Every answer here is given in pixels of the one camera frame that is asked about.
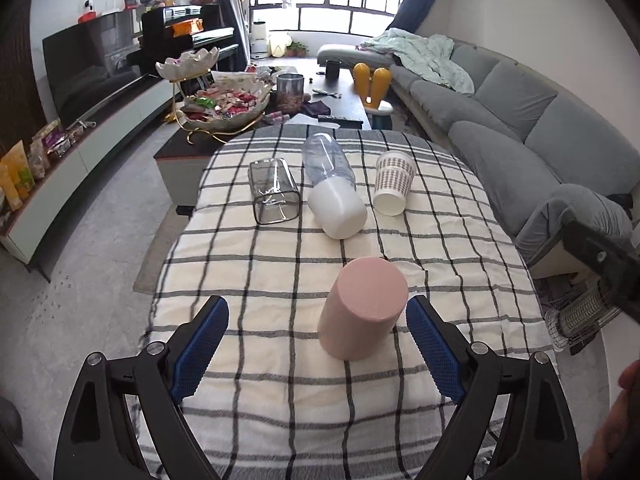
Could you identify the orange box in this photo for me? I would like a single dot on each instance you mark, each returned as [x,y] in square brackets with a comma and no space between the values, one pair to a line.
[189,27]

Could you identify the checked tablecloth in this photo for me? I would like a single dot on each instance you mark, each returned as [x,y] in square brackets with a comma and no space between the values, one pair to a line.
[280,270]

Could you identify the potted plant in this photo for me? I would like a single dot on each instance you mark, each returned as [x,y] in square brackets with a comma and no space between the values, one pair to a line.
[299,49]

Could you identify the patterned paper cup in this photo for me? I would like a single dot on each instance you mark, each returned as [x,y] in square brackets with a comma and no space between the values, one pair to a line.
[394,182]

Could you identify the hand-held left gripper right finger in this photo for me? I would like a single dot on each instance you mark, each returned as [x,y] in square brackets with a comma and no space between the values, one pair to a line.
[434,352]

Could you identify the yellow rabbit-ear stool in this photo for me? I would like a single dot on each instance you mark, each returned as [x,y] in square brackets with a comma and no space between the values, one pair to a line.
[372,82]

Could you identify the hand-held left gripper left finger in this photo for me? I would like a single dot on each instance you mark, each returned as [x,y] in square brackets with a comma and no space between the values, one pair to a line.
[200,345]

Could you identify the tiered snack tray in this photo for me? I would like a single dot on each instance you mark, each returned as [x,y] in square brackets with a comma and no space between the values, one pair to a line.
[225,102]

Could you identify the grey sofa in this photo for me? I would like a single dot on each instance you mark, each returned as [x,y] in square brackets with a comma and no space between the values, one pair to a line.
[500,90]

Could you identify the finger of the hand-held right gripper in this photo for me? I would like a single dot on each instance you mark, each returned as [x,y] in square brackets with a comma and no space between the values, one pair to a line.
[600,257]

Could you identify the white air purifier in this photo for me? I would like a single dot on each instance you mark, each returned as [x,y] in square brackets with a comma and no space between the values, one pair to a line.
[258,37]

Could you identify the orange snack bag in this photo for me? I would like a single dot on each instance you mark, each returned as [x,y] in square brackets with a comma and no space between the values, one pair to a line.
[17,175]

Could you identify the black piano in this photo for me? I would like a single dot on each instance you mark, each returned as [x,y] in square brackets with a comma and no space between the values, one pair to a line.
[160,25]

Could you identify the white cup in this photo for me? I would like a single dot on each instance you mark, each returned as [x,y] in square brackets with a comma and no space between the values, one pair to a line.
[337,210]

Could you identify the light green blanket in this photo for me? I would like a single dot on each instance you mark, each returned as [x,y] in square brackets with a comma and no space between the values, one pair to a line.
[430,57]

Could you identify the grey lidded jar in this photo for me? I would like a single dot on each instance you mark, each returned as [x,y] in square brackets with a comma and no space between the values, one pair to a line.
[290,91]

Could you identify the person's right hand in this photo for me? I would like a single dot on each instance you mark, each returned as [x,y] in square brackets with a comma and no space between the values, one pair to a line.
[620,435]

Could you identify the pink cup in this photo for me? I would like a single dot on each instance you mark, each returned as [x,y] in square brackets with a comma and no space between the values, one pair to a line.
[362,305]

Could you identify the black remote control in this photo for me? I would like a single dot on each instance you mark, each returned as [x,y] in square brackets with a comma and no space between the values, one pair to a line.
[340,120]

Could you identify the black cup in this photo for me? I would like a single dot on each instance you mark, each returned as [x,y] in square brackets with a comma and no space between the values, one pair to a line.
[333,70]

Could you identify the clear plastic bottle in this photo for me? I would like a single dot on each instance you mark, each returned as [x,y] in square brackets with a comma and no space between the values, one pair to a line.
[327,160]

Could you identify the purple cloth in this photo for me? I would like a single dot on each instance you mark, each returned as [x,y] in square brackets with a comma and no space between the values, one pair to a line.
[316,108]

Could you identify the black television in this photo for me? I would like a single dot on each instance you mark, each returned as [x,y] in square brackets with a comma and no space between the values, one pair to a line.
[85,70]

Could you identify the clear square glass cup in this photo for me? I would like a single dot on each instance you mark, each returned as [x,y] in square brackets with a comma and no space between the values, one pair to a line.
[272,190]

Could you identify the pile of snack bags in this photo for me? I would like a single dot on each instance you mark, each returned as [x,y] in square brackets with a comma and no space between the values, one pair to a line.
[52,145]

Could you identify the white television cabinet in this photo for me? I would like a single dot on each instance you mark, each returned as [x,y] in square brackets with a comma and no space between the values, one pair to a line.
[100,145]

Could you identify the dark coffee table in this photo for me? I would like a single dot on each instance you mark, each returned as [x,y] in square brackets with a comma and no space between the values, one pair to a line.
[345,99]

